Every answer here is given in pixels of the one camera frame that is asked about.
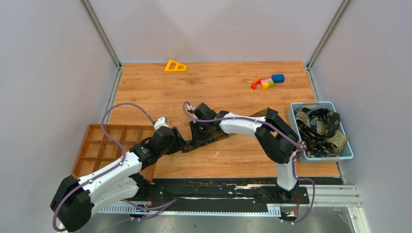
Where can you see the dark floral tie in basket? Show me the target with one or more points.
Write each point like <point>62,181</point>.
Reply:
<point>322,128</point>

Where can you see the wooden compartment tray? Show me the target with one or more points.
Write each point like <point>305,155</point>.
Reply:
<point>98,150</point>

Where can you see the yellow triangular plastic block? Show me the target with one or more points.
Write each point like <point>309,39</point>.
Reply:
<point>173,66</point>

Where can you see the blue green brown tie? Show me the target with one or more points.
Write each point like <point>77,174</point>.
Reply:
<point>190,147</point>

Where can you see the olive patterned rolled tie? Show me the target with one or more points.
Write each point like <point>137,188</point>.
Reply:
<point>334,141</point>

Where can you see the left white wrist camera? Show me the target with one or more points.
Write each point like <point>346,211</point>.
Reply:
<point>161,122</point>

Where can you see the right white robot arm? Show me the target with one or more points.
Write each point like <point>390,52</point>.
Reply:
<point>277,139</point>

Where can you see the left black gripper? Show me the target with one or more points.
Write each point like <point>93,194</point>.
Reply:
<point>178,143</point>

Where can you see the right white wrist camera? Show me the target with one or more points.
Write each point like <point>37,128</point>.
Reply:
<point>190,109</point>

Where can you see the floral tie end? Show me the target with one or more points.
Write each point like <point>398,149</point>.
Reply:
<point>303,146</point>

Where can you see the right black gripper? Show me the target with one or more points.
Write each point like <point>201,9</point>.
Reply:
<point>194,125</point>

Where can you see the aluminium frame rails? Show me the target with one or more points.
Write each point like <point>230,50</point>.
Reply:
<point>335,195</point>

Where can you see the colourful toy brick assembly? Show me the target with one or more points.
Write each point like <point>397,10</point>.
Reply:
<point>269,82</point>

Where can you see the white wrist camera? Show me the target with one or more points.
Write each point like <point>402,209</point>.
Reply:
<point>190,109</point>
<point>161,122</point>

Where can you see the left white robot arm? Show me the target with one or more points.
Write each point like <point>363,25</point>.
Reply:
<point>78,199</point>

